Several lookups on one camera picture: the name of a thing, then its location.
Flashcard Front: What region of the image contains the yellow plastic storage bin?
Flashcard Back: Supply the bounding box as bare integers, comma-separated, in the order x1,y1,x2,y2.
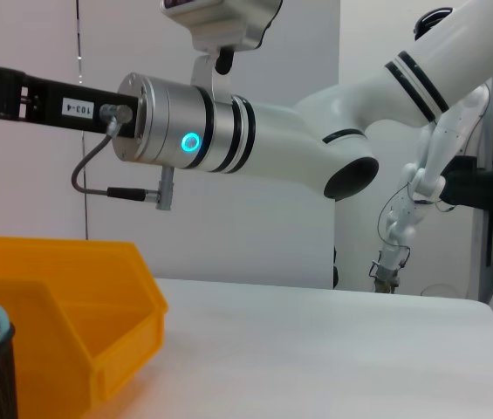
0,235,169,419

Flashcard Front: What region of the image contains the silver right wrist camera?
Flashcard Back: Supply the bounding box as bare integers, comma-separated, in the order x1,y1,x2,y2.
160,0,283,75

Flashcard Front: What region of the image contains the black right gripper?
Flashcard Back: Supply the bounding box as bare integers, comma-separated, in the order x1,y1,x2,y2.
0,65,140,140

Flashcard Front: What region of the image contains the white background humanoid robot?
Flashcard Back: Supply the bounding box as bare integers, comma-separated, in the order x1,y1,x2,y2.
367,6,491,296

